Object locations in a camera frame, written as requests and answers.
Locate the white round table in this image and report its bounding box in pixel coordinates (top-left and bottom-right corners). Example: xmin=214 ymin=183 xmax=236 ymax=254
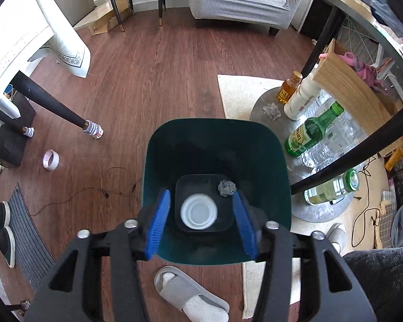
xmin=0 ymin=25 xmax=54 ymax=115

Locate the grey marble dining table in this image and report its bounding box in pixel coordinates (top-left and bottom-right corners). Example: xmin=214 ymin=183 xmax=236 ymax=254
xmin=300 ymin=0 xmax=403 ymax=84

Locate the grey fabric armchair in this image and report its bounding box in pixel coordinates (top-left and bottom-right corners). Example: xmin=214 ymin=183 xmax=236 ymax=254
xmin=190 ymin=0 xmax=307 ymax=36

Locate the black tapered table leg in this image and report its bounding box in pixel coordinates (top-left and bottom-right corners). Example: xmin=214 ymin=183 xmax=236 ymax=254
xmin=11 ymin=70 xmax=88 ymax=130

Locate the black dining table leg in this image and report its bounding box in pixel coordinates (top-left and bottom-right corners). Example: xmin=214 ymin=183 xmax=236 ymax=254
xmin=300 ymin=7 xmax=345 ymax=79
xmin=290 ymin=92 xmax=403 ymax=195

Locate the dark green trash bin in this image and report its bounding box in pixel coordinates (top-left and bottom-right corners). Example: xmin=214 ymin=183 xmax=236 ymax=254
xmin=140 ymin=118 xmax=293 ymax=265

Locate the green glass bottle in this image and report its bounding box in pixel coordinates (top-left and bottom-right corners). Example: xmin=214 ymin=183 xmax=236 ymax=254
xmin=285 ymin=102 xmax=345 ymax=156

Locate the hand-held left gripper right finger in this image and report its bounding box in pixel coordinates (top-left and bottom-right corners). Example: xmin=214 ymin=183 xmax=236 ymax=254
xmin=232 ymin=193 xmax=378 ymax=322

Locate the wooden box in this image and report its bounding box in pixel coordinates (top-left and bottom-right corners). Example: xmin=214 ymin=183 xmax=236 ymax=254
xmin=312 ymin=38 xmax=403 ymax=156

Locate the round grey marble tray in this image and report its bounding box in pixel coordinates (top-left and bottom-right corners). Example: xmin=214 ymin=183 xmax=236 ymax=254
xmin=249 ymin=86 xmax=355 ymax=222

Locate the white plastic lid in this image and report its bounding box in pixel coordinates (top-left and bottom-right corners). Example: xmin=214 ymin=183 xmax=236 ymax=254
xmin=180 ymin=193 xmax=219 ymax=231

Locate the flat cardboard box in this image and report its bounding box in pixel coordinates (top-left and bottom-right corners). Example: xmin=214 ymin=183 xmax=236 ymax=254
xmin=74 ymin=0 xmax=131 ymax=36

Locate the amber drink bottle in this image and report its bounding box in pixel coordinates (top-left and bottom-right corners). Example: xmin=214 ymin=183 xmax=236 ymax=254
xmin=276 ymin=71 xmax=303 ymax=104

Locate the black sneaker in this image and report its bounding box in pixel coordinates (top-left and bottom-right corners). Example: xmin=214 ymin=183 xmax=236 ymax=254
xmin=0 ymin=201 xmax=11 ymax=229
xmin=0 ymin=225 xmax=17 ymax=269

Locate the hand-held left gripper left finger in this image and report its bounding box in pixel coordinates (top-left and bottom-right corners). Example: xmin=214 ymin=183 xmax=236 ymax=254
xmin=22 ymin=189 xmax=171 ymax=322

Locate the clear plastic water bottle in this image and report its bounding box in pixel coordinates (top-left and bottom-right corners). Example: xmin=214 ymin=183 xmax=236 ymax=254
xmin=301 ymin=107 xmax=366 ymax=168

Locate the grey and white slipper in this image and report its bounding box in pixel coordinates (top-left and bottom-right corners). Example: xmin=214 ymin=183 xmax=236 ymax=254
xmin=154 ymin=266 xmax=230 ymax=322

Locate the white wire rack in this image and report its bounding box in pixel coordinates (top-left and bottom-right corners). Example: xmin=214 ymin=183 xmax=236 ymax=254
xmin=343 ymin=17 xmax=400 ymax=84

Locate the clear bottle with green cap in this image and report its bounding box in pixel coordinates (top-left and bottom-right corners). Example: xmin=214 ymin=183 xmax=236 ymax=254
xmin=304 ymin=169 xmax=361 ymax=206

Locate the person's grey fleece clothing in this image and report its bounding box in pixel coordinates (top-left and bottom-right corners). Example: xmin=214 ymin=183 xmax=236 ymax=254
xmin=343 ymin=245 xmax=403 ymax=322

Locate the white patterned tablecloth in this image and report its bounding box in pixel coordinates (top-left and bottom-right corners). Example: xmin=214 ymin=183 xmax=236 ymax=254
xmin=27 ymin=0 xmax=91 ymax=78

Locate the thin dark floor wire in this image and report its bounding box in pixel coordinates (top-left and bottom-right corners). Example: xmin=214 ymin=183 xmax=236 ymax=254
xmin=30 ymin=166 xmax=145 ymax=217

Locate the pink cloth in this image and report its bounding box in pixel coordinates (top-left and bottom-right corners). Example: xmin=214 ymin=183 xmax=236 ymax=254
xmin=319 ymin=52 xmax=383 ymax=91

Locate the black cable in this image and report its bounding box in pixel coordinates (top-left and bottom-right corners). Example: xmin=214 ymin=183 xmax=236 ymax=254
xmin=352 ymin=161 xmax=390 ymax=249

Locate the grey striped doormat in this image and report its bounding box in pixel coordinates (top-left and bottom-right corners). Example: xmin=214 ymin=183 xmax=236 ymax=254
xmin=7 ymin=184 xmax=56 ymax=292

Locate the grey crumpled paper ball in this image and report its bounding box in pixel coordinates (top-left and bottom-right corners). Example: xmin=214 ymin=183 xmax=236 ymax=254
xmin=218 ymin=180 xmax=237 ymax=198

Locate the white plastic bottle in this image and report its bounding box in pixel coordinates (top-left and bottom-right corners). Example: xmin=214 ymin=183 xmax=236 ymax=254
xmin=284 ymin=64 xmax=323 ymax=120

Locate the white tape roll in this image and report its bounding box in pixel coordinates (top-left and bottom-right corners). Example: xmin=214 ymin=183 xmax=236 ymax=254
xmin=42 ymin=150 xmax=60 ymax=171

